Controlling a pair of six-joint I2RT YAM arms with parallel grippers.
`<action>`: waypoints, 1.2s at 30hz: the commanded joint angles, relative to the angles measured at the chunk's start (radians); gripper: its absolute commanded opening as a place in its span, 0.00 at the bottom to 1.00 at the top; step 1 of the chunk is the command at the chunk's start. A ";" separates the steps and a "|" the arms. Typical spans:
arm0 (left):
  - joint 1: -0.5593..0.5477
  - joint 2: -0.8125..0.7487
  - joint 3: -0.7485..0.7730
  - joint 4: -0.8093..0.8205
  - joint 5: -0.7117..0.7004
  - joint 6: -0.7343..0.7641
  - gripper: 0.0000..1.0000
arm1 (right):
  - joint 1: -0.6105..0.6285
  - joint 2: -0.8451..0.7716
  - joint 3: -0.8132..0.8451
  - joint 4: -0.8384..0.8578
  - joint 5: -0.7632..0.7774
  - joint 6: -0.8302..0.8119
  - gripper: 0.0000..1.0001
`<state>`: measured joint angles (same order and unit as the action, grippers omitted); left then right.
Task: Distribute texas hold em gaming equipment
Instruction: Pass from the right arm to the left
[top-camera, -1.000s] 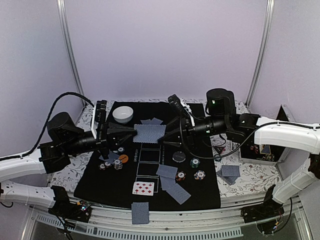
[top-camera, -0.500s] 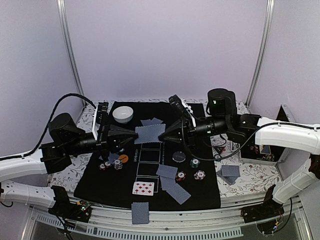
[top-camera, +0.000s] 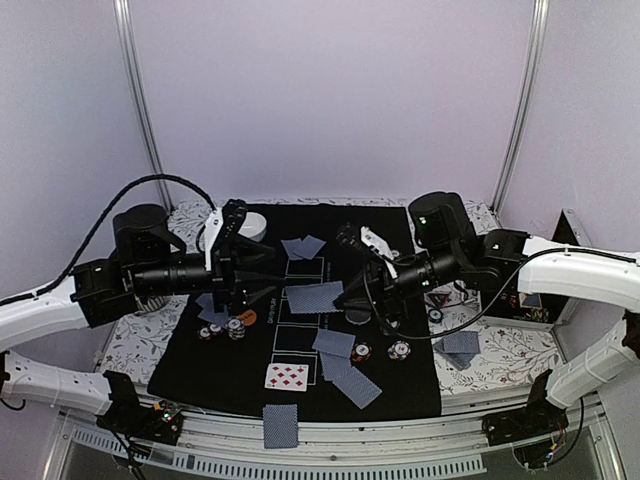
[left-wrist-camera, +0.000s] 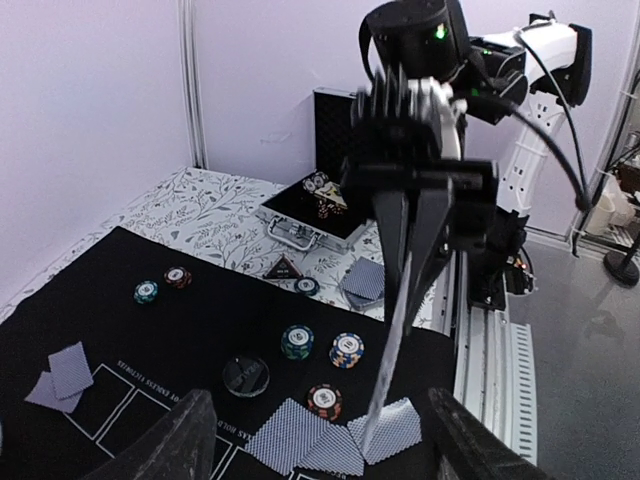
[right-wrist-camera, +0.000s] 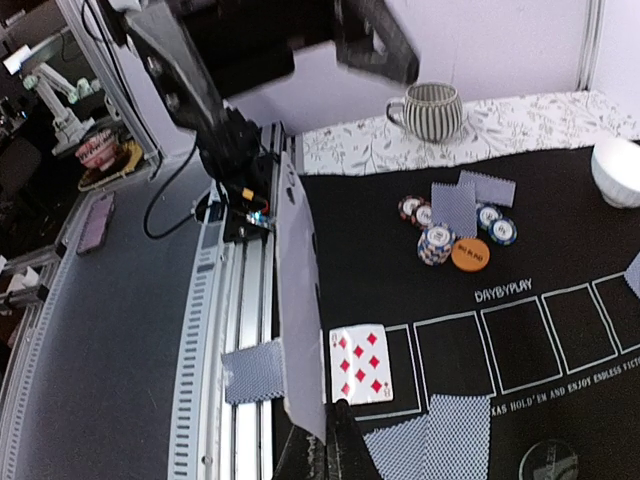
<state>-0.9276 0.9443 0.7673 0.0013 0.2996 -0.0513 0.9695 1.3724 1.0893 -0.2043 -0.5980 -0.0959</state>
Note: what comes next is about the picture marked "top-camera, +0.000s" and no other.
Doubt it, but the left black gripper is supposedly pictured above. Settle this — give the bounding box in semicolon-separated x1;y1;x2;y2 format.
133;235;288;316

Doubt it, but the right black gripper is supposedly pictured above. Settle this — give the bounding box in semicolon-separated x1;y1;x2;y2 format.
332;245;462;324

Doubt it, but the black dealer button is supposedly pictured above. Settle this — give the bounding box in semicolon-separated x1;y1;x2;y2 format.
345;310;371;327

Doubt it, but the face down board card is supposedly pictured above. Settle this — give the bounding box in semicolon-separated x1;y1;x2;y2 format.
285;281;343;315

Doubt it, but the blue card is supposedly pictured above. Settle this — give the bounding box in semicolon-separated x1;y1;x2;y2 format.
281;238;303;261
196;293;214;310

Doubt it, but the orange big blind button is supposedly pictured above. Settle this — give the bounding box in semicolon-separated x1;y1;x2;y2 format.
238;309;257;327

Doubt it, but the orange chip stack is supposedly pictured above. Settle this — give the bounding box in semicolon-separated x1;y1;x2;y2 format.
351;342;373;363

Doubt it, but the orange chip pair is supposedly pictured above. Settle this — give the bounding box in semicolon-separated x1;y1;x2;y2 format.
197;324;224;341

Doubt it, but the nine of diamonds card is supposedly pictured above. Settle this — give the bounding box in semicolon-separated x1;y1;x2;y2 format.
264;363;309;392

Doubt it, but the blue playing card deck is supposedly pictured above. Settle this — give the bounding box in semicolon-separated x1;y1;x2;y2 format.
433;331;481;371

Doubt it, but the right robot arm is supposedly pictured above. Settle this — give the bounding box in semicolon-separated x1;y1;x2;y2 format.
333;192;639;436

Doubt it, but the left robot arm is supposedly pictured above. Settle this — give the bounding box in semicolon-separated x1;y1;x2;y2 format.
1;200;280;434

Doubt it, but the white ceramic bowl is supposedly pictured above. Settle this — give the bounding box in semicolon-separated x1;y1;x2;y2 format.
239;212;267;242

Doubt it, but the black triangular chip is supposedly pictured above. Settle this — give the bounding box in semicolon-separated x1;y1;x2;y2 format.
427;293;450;309

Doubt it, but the black poker felt mat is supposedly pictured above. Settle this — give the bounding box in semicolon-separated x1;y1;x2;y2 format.
147;204;441;422

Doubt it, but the aluminium poker case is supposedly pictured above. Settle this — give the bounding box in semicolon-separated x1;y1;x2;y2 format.
478;208;592;332

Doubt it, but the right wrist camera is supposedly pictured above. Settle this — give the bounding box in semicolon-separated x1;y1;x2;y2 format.
337;223;398;279

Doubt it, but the front aluminium rail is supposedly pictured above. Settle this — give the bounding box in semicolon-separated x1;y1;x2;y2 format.
47;387;626;480

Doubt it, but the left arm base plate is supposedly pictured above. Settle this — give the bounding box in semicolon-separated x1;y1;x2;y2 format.
96;402;184;446

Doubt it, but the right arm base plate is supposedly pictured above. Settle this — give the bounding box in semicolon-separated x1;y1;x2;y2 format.
481;399;569;446

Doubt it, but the left aluminium frame post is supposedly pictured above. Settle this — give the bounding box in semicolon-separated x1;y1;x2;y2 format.
112;0;175;214

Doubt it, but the aluminium frame post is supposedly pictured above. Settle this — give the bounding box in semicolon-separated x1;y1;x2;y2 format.
112;0;175;214
491;0;550;216

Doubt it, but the right aluminium frame post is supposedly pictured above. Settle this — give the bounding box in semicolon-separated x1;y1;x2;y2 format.
491;0;550;216

